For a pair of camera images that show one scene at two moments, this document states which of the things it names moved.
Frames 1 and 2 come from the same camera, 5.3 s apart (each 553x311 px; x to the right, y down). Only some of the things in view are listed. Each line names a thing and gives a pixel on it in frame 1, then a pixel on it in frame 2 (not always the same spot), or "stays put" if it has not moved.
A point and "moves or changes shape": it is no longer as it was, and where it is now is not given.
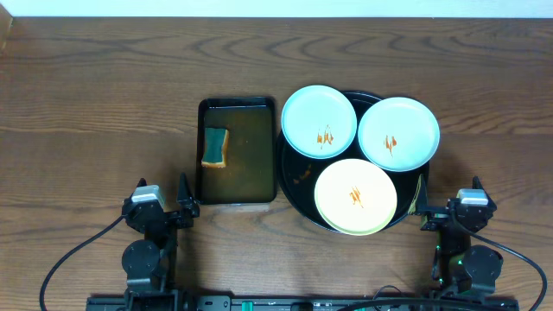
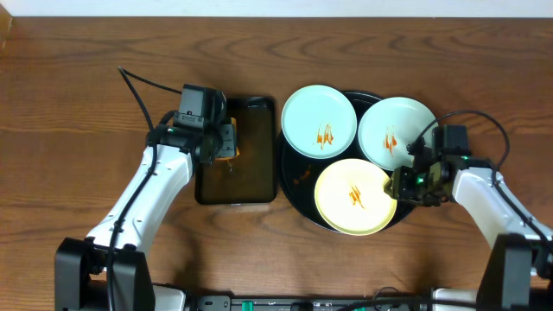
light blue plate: [319, 121] stays put
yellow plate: [356, 195] stays put
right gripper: [443, 212] -> [400, 184]
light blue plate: [398, 134] stays put
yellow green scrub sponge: [216, 142] moves or changes shape
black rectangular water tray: [250, 176] stays put
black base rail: [209, 302] stays put
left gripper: [168, 217] -> [225, 141]
